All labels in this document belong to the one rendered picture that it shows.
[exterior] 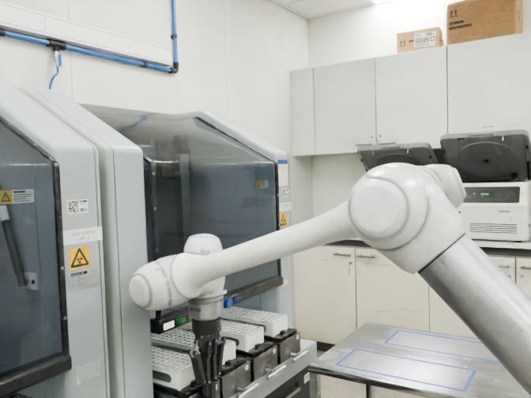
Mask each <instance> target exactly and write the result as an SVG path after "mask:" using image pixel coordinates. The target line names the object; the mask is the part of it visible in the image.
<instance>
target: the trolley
mask: <svg viewBox="0 0 531 398"><path fill-rule="evenodd" d="M308 372H309V375H310V398H321V375H325V376H329V377H335V378H340V379H343V380H347V381H354V382H357V383H361V384H365V385H366V398H375V387H379V388H383V389H389V390H394V391H397V392H403V393H408V394H412V395H415V396H422V397H426V398H531V395H529V394H528V393H527V392H526V391H525V389H524V388H523V387H522V386H521V385H520V384H519V383H518V382H517V381H516V379H515V378H514V377H513V376H512V375H511V374H510V373H509V372H508V371H507V369H506V368H505V367H504V366H503V365H502V364H501V363H500V362H499V360H498V359H497V358H496V357H495V356H494V355H493V354H492V353H491V352H490V351H489V350H488V349H487V348H486V347H485V346H484V345H483V344H482V343H481V341H480V340H479V339H477V338H472V337H466V336H456V335H450V334H445V333H439V332H429V331H424V330H418V329H407V328H402V327H397V326H391V325H380V324H375V323H370V322H366V323H365V324H364V325H362V326H361V327H359V328H358V329H357V330H356V331H354V332H353V333H351V334H350V335H349V336H347V337H346V338H344V339H343V340H342V341H341V342H339V343H338V344H336V345H335V346H334V347H332V348H331V349H329V350H328V351H327V352H326V353H324V354H323V355H321V356H320V357H319V358H317V359H316V360H314V361H313V362H312V363H311V364H309V365H308Z"/></svg>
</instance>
